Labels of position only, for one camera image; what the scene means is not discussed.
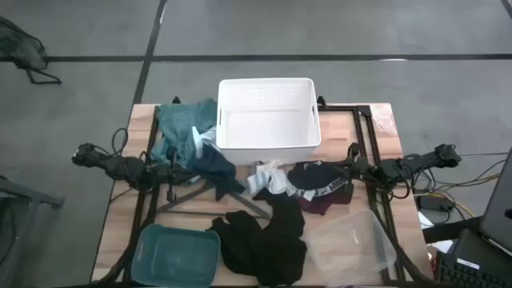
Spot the crumpled clear plastic wrap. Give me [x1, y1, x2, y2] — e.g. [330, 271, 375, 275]
[370, 105, 399, 138]

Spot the maroon cloth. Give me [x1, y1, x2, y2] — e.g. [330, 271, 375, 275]
[297, 187, 355, 216]

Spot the black desk beam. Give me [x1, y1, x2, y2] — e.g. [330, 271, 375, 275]
[421, 215, 483, 246]

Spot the white waffle cloth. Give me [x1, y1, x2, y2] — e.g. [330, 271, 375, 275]
[190, 125, 219, 160]

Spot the dark navy cloth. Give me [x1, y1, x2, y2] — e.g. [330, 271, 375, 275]
[186, 142, 246, 202]

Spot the black power brick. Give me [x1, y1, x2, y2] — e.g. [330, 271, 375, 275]
[416, 194, 456, 214]

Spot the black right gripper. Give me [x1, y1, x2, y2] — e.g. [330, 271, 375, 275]
[330, 142, 371, 194]

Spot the black mesh chair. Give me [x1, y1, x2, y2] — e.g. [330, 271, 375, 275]
[0, 15, 63, 86]

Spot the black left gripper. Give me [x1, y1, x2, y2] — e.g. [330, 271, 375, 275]
[150, 162, 198, 203]

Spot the yellow floor cable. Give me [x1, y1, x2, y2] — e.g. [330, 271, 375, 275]
[433, 172, 502, 219]

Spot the large black cloth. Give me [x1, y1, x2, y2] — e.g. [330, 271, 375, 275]
[206, 187, 309, 287]

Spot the grey laptop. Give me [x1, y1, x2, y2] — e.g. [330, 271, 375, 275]
[478, 147, 512, 258]

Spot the grey clothes hanger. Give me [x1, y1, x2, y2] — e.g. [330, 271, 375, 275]
[155, 179, 273, 222]

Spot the teal patterned cloth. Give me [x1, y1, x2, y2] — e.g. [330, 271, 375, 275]
[149, 98, 219, 171]

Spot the black keyboard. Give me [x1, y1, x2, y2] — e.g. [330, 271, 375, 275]
[435, 251, 512, 288]

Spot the wooden cart with black rail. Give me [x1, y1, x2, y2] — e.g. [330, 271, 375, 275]
[119, 95, 435, 287]

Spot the grey metal furniture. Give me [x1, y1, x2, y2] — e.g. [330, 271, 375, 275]
[0, 174, 66, 288]

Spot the clear plastic bin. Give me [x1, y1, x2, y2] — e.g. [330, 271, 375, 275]
[302, 208, 398, 287]

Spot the black underwear with printed waistband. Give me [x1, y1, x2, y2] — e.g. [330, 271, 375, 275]
[286, 160, 354, 202]

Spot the white paper sheet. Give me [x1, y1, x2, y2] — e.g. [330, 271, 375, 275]
[417, 211, 435, 230]

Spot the teal plastic bin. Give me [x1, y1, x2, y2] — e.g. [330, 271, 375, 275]
[130, 223, 222, 288]

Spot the white perforated plastic basket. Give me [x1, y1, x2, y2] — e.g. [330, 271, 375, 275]
[215, 77, 322, 166]

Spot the black cable loop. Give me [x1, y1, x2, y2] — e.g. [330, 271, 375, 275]
[110, 127, 130, 158]

